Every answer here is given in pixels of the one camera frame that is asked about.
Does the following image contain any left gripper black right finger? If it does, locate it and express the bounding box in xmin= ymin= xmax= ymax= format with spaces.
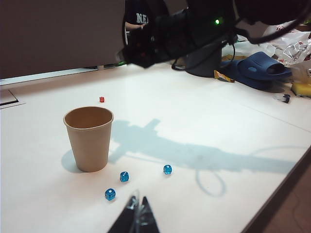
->
xmin=138 ymin=196 xmax=161 ymax=233

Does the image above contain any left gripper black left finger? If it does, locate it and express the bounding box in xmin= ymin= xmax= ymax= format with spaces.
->
xmin=108 ymin=191 xmax=139 ymax=233

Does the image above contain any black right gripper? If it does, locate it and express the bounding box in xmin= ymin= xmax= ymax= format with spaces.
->
xmin=123 ymin=8 xmax=195 ymax=69

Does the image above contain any brown paper cup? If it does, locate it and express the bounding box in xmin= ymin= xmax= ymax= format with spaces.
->
xmin=63 ymin=106 xmax=114 ymax=173

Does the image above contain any person in black printed shirt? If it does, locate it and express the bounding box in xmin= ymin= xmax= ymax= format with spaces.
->
xmin=124 ymin=0 xmax=171 ymax=47

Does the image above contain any dark grey cylindrical container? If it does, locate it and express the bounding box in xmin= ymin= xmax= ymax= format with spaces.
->
xmin=185 ymin=46 xmax=223 ymax=78

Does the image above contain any brown desk partition panel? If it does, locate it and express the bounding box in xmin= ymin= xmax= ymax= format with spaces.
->
xmin=0 ymin=0 xmax=126 ymax=80

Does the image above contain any yellow snack wrapper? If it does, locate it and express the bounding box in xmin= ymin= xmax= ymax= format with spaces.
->
xmin=213 ymin=69 xmax=236 ymax=83

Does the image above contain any dark blue slipper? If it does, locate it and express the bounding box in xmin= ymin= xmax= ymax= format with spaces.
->
xmin=237 ymin=50 xmax=293 ymax=84
xmin=220 ymin=60 xmax=285 ymax=91

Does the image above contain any clear crinkled plastic wrapper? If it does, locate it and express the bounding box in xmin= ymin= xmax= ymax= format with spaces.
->
xmin=281 ymin=40 xmax=311 ymax=66

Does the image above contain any white plastic bag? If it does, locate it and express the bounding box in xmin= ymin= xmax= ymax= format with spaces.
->
xmin=222 ymin=18 xmax=311 ymax=61

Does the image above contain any yellow sponge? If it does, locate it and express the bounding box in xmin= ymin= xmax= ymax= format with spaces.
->
xmin=291 ymin=82 xmax=311 ymax=97

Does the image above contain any black camera cable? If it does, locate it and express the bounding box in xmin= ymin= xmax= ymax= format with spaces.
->
xmin=170 ymin=24 xmax=238 ymax=71

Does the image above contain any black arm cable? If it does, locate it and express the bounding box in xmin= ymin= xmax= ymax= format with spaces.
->
xmin=229 ymin=0 xmax=311 ymax=46

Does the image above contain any grey table cable hatch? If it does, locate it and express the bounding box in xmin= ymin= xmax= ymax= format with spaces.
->
xmin=0 ymin=89 xmax=26 ymax=109

